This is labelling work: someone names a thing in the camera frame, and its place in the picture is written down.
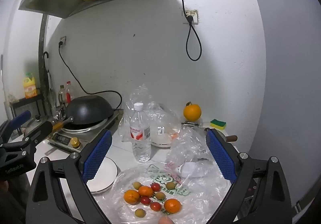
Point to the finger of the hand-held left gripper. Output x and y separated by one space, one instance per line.
21 117
40 128

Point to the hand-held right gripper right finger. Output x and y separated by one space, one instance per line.
220 156

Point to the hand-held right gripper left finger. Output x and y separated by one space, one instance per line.
97 156

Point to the white plate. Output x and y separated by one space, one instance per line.
105 176

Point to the tan longan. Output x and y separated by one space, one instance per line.
170 185
136 185
140 212
159 195

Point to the green printed plastic bag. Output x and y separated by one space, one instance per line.
200 201

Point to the small tangerine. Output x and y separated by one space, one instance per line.
131 196
172 206
145 191

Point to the red cherry tomato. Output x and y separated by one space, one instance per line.
155 186
145 199
155 206

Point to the black metal rack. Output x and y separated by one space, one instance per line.
25 101

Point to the stainless induction cooker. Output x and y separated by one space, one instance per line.
82 136

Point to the brass knob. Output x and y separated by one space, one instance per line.
74 142

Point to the yellow detergent bottle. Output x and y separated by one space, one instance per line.
30 87

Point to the yellow green sponge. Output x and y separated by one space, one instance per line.
218 123

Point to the crumpled clear plastic bag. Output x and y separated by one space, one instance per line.
188 148

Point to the dark sauce bottle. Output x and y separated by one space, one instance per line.
61 96

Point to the oil bottle with red label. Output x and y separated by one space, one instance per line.
68 96

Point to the small metal utensil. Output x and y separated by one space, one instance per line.
190 124

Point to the clear plastic water bottle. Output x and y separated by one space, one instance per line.
140 143

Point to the large orange with stem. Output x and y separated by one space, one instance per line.
191 113

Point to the grey vertical pipe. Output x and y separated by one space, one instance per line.
42 63

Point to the white round dish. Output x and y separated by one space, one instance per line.
163 141

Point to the small grey wall socket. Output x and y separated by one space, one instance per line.
64 39

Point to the white wall socket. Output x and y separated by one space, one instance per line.
195 13

